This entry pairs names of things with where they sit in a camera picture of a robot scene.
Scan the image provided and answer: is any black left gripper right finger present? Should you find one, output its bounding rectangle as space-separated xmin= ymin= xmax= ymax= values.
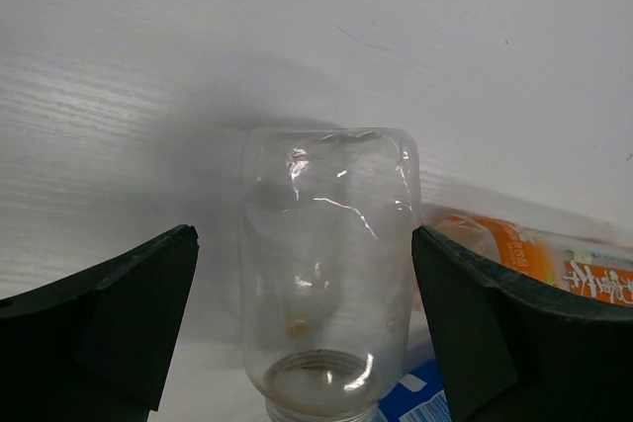
xmin=411 ymin=226 xmax=632 ymax=421

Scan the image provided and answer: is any blue label clear bottle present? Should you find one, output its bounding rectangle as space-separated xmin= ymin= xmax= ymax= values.
xmin=377 ymin=360 xmax=452 ymax=422

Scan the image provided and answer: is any clear jar with silver rim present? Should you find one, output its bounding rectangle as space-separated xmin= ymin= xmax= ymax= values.
xmin=238 ymin=127 xmax=421 ymax=421

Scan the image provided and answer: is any long orange label bottle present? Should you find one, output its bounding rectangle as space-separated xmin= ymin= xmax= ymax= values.
xmin=424 ymin=211 xmax=632 ymax=308

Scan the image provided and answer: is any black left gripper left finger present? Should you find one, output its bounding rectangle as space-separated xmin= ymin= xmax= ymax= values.
xmin=1 ymin=225 xmax=199 ymax=421

